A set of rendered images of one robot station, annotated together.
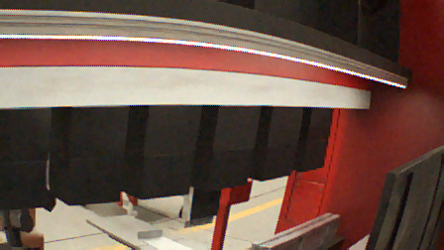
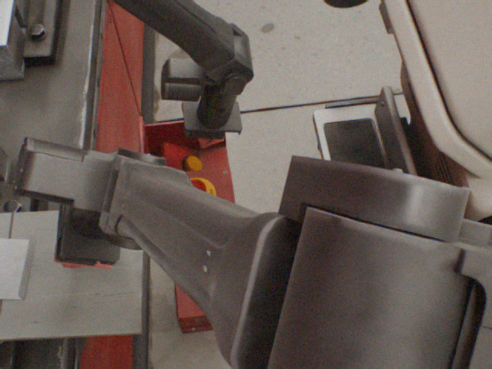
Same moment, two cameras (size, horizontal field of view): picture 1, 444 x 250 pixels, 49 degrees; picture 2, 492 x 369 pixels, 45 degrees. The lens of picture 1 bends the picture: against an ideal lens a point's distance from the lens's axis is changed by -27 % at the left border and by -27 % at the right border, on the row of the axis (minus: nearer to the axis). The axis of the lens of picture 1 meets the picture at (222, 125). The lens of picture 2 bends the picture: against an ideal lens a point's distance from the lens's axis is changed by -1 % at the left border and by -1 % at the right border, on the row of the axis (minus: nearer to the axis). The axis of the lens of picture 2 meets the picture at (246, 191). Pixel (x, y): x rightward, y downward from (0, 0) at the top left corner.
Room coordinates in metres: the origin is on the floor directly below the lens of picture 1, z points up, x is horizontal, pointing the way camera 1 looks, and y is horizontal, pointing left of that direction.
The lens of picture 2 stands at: (1.72, 0.20, 1.76)
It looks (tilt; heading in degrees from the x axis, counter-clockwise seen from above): 63 degrees down; 144
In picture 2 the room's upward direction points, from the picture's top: straight up
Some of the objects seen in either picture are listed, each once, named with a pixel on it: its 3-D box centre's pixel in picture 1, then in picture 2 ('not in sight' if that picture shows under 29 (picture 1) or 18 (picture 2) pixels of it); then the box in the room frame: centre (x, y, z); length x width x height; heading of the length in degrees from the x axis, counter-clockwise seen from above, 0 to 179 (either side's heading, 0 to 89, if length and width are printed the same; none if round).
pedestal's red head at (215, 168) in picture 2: not in sight; (190, 181); (1.22, 0.43, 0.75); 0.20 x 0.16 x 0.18; 151
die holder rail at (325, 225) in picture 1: (298, 241); not in sight; (1.72, -0.29, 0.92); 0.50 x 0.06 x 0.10; 147
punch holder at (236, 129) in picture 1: (216, 143); not in sight; (1.29, 0.00, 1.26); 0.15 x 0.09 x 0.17; 147
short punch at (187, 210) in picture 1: (201, 205); not in sight; (1.26, 0.02, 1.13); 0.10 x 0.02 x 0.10; 147
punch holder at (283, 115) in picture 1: (268, 139); not in sight; (1.45, -0.11, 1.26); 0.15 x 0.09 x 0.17; 147
